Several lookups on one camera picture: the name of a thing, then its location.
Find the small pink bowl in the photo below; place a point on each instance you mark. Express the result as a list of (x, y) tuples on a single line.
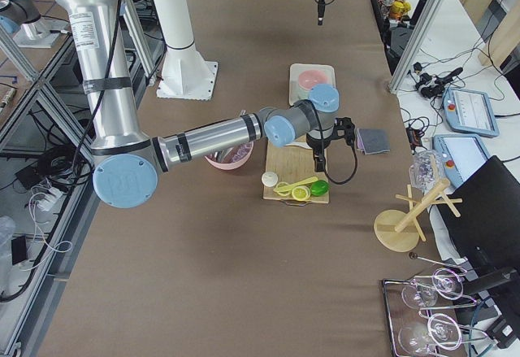
[(314, 74)]

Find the top green bowl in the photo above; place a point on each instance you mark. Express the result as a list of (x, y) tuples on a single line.
[(304, 86)]

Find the large pink bowl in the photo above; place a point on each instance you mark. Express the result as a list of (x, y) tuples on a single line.
[(246, 151)]

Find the yellow plastic knife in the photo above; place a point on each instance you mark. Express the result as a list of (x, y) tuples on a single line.
[(289, 187)]

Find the bamboo cutting board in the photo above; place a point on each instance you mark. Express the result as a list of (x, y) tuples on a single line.
[(292, 163)]

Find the green lime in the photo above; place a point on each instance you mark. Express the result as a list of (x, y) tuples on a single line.
[(319, 188)]

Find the upper lemon slice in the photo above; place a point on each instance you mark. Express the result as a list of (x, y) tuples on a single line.
[(301, 193)]

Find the grey folded cloth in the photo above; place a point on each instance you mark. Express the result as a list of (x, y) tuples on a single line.
[(372, 141)]

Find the white steamed bun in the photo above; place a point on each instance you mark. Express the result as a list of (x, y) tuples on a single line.
[(269, 179)]

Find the cream rabbit tray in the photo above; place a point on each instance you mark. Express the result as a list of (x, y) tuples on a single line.
[(295, 70)]

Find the metal ice scoop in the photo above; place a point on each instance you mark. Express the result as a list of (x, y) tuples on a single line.
[(225, 156)]

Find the wooden cup tree stand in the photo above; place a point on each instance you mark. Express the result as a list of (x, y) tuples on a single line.
[(400, 231)]

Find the blue teach pendant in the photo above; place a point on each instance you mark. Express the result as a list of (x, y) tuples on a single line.
[(461, 155), (469, 111)]

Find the wine glass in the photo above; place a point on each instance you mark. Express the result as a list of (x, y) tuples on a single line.
[(423, 292), (439, 333)]

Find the black monitor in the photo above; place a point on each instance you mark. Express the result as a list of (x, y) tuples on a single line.
[(487, 231)]

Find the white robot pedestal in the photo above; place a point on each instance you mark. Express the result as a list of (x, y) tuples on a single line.
[(185, 73)]

